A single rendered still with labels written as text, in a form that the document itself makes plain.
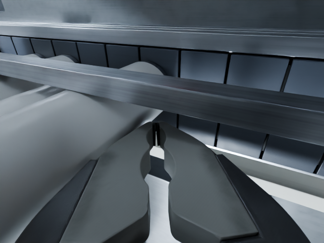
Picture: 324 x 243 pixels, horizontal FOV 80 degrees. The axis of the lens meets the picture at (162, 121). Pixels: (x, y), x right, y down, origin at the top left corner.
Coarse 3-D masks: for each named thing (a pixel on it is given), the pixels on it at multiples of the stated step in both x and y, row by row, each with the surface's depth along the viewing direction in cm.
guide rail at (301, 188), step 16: (240, 160) 15; (256, 176) 14; (272, 176) 14; (288, 176) 14; (304, 176) 13; (272, 192) 13; (288, 192) 13; (304, 192) 12; (320, 192) 12; (320, 208) 12
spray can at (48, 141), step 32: (64, 96) 10; (96, 96) 11; (0, 128) 8; (32, 128) 8; (64, 128) 9; (96, 128) 10; (128, 128) 12; (0, 160) 7; (32, 160) 8; (64, 160) 9; (0, 192) 7; (32, 192) 7; (0, 224) 7
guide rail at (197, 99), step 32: (0, 64) 13; (32, 64) 11; (64, 64) 11; (128, 96) 9; (160, 96) 8; (192, 96) 8; (224, 96) 7; (256, 96) 7; (288, 96) 7; (256, 128) 7; (288, 128) 6; (320, 128) 6
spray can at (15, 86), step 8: (56, 56) 20; (64, 56) 21; (0, 80) 15; (8, 80) 16; (16, 80) 16; (24, 80) 16; (0, 88) 15; (8, 88) 15; (16, 88) 16; (24, 88) 16; (32, 88) 17; (0, 96) 15; (8, 96) 15
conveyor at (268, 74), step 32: (96, 64) 20; (128, 64) 18; (160, 64) 17; (192, 64) 15; (224, 64) 14; (256, 64) 13; (288, 64) 13; (320, 64) 12; (320, 96) 13; (192, 128) 18; (224, 128) 17; (288, 160) 15; (320, 160) 15
